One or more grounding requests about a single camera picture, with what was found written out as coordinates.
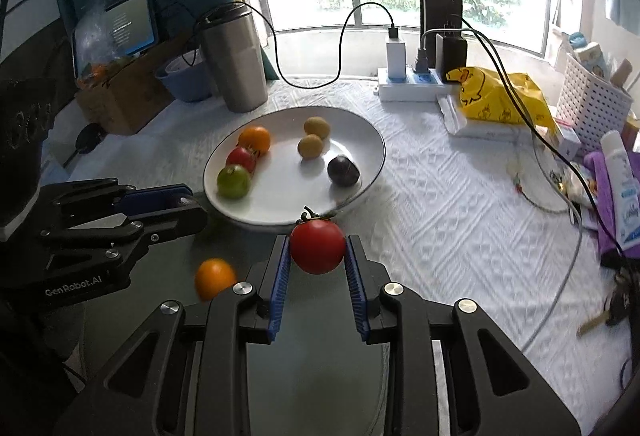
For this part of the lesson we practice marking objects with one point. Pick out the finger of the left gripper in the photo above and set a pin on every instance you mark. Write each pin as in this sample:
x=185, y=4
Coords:
x=163, y=225
x=136, y=202

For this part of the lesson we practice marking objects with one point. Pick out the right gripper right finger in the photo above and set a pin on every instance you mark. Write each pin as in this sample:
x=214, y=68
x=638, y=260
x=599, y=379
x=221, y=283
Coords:
x=491, y=387

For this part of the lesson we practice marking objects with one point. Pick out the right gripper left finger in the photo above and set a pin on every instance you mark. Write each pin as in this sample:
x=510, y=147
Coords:
x=189, y=363

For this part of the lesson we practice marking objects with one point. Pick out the orange mandarin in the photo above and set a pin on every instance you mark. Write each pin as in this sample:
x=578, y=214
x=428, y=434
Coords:
x=213, y=276

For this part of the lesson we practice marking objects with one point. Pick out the green fruit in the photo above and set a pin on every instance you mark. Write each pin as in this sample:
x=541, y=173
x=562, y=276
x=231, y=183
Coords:
x=233, y=182

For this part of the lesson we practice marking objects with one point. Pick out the red tomato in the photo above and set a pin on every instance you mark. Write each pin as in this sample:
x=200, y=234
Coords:
x=317, y=244
x=244, y=158

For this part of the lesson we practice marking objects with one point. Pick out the large orange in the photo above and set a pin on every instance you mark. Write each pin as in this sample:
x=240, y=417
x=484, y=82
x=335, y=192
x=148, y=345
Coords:
x=256, y=139

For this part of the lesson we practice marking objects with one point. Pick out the small yellow fruit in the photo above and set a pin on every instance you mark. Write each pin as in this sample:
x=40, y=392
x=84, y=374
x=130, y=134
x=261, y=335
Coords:
x=318, y=126
x=310, y=147

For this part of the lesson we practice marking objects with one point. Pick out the dark plum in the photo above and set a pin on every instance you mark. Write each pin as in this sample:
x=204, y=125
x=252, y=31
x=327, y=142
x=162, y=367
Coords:
x=343, y=172

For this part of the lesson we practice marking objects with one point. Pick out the cardboard box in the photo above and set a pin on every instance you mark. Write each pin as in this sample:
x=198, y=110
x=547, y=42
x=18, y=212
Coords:
x=130, y=98

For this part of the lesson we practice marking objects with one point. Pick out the round grey glass board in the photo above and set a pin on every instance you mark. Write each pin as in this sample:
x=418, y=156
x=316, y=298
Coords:
x=286, y=351

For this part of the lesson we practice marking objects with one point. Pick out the white ceramic plate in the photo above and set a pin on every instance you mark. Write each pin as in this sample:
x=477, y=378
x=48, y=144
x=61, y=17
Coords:
x=283, y=183

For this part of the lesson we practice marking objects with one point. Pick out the blue plastic bowl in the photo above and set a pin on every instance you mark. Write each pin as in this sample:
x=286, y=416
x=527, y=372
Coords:
x=186, y=77

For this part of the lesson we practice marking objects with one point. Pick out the clear plastic bag of oranges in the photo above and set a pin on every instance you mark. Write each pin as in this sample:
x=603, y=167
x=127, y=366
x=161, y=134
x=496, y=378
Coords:
x=95, y=47

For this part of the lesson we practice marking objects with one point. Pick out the tablet screen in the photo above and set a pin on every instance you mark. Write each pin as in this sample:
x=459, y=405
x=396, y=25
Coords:
x=133, y=26

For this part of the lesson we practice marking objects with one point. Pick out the keys on table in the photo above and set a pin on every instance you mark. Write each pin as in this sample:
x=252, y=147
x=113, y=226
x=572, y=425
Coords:
x=621, y=304

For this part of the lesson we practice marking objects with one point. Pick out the stainless steel tumbler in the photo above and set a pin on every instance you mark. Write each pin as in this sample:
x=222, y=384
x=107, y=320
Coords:
x=232, y=52

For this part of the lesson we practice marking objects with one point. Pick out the purple pouch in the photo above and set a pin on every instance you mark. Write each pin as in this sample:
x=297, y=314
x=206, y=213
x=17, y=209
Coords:
x=595, y=162

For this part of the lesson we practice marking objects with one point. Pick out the white lotion tube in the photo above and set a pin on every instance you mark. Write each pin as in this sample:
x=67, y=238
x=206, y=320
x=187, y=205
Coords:
x=624, y=188

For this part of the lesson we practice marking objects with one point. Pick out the yellow plastic bag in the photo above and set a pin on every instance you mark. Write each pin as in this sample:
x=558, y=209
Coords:
x=482, y=102

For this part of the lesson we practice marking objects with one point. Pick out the white power strip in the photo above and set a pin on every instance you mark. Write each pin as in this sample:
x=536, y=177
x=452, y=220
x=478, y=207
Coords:
x=416, y=87

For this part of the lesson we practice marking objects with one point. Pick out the white woven basket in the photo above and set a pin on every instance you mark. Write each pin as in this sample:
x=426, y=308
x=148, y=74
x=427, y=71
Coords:
x=590, y=105

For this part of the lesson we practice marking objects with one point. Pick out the white charger adapter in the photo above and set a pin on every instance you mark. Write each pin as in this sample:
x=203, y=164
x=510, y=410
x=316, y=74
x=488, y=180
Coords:
x=395, y=55

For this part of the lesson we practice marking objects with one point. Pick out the black charger adapter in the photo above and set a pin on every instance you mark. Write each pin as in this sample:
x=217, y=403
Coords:
x=450, y=54

